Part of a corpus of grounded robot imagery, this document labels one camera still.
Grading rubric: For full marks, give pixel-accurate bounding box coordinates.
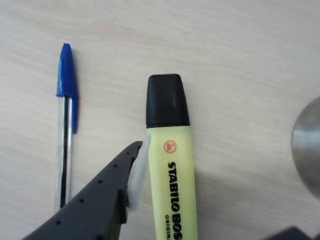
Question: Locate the silver metal cup with handle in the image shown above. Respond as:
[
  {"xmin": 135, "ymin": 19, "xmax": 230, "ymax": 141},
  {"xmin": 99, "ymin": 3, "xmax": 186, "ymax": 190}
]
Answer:
[{"xmin": 291, "ymin": 96, "xmax": 320, "ymax": 201}]

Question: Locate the grey gripper finger with white pad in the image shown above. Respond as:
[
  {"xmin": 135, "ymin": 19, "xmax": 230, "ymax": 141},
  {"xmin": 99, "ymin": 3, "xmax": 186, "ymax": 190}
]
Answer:
[
  {"xmin": 23, "ymin": 135, "xmax": 151, "ymax": 240},
  {"xmin": 267, "ymin": 225, "xmax": 315, "ymax": 240}
]

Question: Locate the yellow highlighter with black cap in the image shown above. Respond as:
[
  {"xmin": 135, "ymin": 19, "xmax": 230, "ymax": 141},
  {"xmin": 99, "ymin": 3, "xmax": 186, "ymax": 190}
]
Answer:
[{"xmin": 145, "ymin": 73, "xmax": 199, "ymax": 240}]

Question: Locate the clear ballpoint pen blue cap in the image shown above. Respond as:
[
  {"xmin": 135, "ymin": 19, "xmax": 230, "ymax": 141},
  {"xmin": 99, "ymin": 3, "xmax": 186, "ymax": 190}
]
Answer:
[{"xmin": 54, "ymin": 43, "xmax": 81, "ymax": 213}]

